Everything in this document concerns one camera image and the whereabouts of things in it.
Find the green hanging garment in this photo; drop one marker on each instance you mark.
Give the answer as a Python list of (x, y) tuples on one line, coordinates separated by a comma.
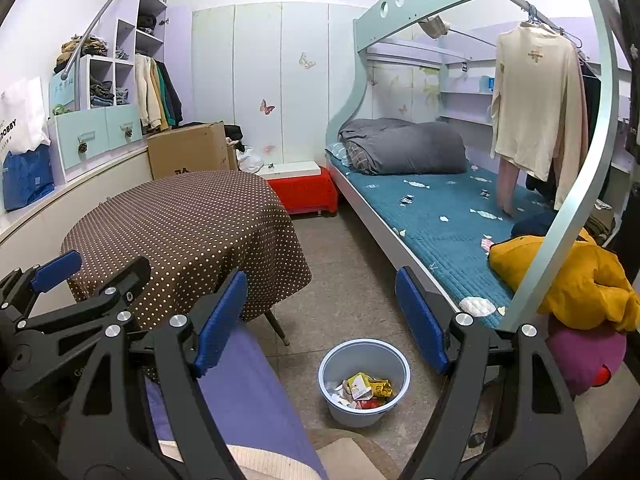
[(164, 95)]

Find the cream long sleeve shirt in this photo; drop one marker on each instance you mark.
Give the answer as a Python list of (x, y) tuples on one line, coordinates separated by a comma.
[(535, 100)]

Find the navy cloth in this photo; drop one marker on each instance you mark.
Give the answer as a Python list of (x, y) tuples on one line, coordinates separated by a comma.
[(532, 222)]

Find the person's purple trouser leg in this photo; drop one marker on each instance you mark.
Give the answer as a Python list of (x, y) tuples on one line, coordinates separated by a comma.
[(250, 400)]

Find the lilac wall shelf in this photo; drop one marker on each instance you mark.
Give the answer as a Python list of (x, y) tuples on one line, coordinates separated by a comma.
[(465, 92)]

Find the red stool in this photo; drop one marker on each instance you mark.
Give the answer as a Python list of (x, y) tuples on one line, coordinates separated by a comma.
[(305, 192)]

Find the teal drawer cabinet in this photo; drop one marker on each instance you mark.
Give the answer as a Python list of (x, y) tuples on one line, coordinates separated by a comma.
[(100, 130)]

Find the white wardrobe doors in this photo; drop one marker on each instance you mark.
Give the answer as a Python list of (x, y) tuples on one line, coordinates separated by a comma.
[(250, 60)]

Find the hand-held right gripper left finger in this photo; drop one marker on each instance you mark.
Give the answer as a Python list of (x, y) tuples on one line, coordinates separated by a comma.
[(220, 325)]

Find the white paper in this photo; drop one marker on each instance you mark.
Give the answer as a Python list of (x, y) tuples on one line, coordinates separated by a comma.
[(340, 395)]

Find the white board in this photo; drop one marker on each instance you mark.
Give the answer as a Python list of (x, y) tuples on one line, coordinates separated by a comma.
[(290, 168)]

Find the teal quilted mattress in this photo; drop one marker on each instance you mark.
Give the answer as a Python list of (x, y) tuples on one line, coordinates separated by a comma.
[(440, 210)]

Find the blue plastic bucket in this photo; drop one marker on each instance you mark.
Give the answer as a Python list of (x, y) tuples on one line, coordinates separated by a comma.
[(365, 417)]

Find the yellow wrapper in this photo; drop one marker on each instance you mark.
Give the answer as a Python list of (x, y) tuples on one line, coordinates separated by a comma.
[(382, 389)]

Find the pink hanging garment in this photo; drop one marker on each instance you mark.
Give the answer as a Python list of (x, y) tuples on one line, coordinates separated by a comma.
[(507, 185)]

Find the dark hanging jacket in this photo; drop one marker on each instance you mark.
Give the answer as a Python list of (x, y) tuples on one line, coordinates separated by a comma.
[(175, 95)]

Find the small blue box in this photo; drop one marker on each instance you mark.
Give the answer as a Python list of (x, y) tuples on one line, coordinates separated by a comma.
[(488, 83)]

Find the white plastic bag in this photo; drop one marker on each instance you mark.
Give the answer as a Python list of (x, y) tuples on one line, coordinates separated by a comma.
[(250, 160)]

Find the magenta pillow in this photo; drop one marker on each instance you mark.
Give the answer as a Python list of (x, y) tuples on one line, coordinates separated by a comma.
[(580, 355)]

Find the cream hanging jacket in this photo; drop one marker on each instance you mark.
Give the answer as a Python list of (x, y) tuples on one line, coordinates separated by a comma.
[(145, 90)]

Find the grey duvet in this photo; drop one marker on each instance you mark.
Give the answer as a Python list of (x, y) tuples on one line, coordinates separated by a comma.
[(410, 145)]

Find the pink butterfly sticker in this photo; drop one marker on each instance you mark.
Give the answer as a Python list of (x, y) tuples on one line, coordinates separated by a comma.
[(267, 107)]

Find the beige butterfly sticker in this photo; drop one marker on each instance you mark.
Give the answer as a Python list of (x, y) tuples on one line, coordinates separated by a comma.
[(307, 61)]

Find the white shelf unit with clothes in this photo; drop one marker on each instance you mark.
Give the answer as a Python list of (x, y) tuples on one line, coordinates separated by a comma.
[(100, 20)]

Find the light blue pillow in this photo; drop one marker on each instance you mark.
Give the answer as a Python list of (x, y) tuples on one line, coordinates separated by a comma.
[(336, 154)]

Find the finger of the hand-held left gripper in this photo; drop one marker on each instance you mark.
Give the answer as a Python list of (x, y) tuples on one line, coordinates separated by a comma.
[(125, 285), (55, 270)]

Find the black clothes pile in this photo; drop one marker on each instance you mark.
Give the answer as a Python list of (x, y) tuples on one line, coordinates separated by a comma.
[(234, 135)]

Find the pale yellow paper packet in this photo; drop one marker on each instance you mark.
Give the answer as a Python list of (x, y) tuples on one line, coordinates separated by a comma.
[(357, 385)]

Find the dark table leg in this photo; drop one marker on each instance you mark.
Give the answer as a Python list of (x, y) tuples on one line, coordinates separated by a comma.
[(277, 327)]

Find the curved beige cabinet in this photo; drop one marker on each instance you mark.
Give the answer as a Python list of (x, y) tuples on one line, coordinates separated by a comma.
[(30, 240)]

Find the brown polka dot tablecloth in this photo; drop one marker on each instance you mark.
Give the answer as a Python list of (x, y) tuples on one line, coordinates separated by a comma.
[(190, 230)]

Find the olive clothes pile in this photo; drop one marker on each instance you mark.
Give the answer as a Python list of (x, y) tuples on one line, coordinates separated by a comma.
[(82, 50)]

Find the large cardboard box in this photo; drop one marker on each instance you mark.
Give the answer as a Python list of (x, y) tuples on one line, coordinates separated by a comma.
[(185, 150)]

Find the yellow padded jacket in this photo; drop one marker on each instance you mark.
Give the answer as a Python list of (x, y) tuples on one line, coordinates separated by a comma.
[(595, 280)]

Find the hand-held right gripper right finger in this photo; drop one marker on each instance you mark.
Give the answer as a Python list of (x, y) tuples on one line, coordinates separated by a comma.
[(420, 325)]

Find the blue bag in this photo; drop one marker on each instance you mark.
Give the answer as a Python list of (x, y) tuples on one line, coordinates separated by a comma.
[(27, 180)]

